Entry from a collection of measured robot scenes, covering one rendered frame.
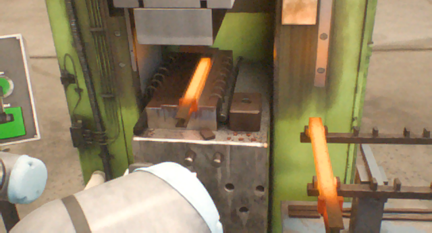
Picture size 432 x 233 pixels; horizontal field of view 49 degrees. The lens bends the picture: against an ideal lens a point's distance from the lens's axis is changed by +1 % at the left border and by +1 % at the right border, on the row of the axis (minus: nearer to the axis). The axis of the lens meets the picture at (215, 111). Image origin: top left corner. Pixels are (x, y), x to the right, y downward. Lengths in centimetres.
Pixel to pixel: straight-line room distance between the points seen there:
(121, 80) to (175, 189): 100
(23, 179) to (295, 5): 81
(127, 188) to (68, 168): 242
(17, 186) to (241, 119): 68
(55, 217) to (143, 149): 86
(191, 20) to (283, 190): 69
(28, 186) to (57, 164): 218
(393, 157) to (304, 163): 147
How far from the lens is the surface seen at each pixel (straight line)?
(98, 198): 50
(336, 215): 92
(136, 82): 147
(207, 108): 129
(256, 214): 141
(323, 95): 141
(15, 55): 134
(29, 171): 80
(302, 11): 129
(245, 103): 132
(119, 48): 144
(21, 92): 132
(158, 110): 132
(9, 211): 161
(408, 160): 295
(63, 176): 287
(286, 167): 154
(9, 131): 132
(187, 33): 121
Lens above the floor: 160
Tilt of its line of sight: 29 degrees down
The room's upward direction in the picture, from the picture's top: 2 degrees counter-clockwise
